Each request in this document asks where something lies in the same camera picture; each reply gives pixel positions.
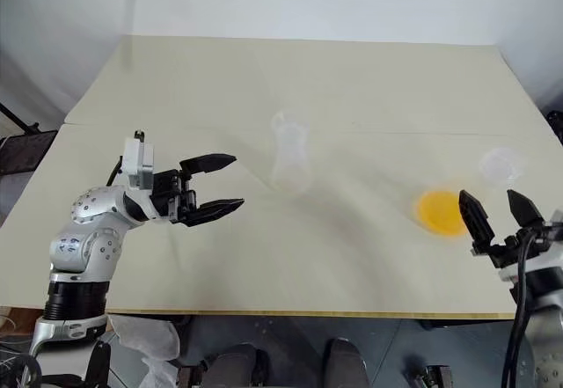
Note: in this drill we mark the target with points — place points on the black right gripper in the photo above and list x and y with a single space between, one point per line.
510 249

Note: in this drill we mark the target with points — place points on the small clear plastic cup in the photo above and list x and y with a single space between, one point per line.
499 163

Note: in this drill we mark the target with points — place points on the white plastic wrap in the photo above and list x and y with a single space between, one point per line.
145 337

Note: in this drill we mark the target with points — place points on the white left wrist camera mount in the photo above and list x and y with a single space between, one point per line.
138 159

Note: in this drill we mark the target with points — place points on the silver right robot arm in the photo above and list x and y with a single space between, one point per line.
545 331

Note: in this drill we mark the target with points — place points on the dark rounded shape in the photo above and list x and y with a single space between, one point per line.
345 363
235 366

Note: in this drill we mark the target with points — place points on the dark metal bracket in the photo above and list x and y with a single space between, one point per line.
429 377

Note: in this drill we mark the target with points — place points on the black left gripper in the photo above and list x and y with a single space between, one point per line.
169 194

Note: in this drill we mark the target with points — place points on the black tripod leg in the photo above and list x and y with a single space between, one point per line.
17 117

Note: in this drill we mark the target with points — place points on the cup of orange liquid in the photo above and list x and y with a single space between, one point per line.
440 214

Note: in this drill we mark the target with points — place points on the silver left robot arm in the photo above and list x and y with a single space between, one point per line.
83 247

